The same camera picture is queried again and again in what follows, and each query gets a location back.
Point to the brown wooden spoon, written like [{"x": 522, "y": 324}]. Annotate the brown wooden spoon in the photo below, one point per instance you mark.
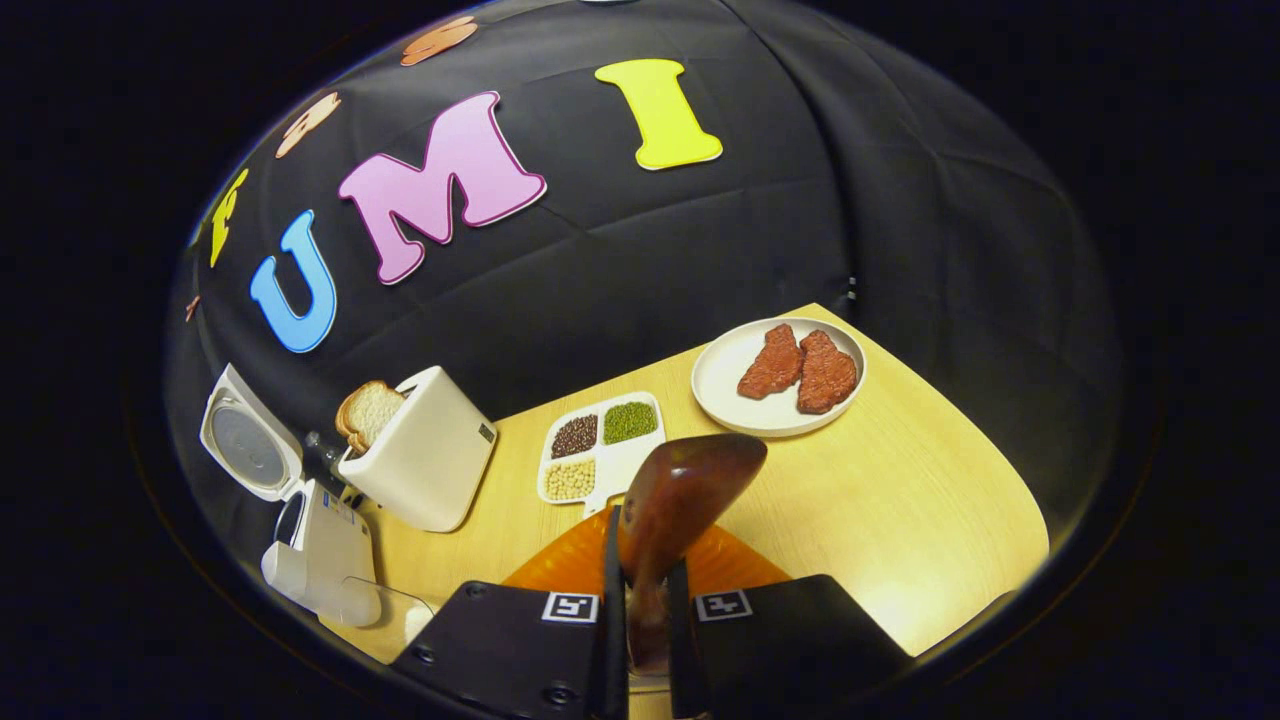
[{"x": 680, "y": 490}]

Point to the white toaster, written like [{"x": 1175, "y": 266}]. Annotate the white toaster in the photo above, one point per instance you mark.
[{"x": 425, "y": 470}]

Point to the toasted bread slice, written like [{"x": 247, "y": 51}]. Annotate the toasted bread slice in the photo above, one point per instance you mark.
[
  {"x": 378, "y": 412},
  {"x": 343, "y": 425}
]

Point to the small glass bottle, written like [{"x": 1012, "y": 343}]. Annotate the small glass bottle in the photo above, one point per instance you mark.
[{"x": 325, "y": 455}]

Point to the red meat slice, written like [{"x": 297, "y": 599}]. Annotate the red meat slice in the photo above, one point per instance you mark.
[
  {"x": 772, "y": 365},
  {"x": 828, "y": 375}
]

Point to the clear plastic container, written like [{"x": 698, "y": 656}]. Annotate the clear plastic container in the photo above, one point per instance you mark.
[{"x": 395, "y": 610}]

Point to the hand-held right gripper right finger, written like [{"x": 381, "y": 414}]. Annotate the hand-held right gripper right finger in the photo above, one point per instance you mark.
[{"x": 682, "y": 660}]

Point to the white round plate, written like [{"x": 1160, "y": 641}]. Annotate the white round plate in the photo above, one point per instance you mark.
[{"x": 725, "y": 385}]

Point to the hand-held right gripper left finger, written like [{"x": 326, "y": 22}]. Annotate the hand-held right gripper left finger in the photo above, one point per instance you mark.
[{"x": 614, "y": 650}]

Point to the white rice cooker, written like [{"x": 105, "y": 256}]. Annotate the white rice cooker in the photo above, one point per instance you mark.
[{"x": 330, "y": 550}]

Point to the white divided bean dish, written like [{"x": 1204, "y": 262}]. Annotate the white divided bean dish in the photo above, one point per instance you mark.
[{"x": 610, "y": 465}]

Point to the black backdrop cloth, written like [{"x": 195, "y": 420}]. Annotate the black backdrop cloth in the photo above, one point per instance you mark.
[{"x": 700, "y": 230}]

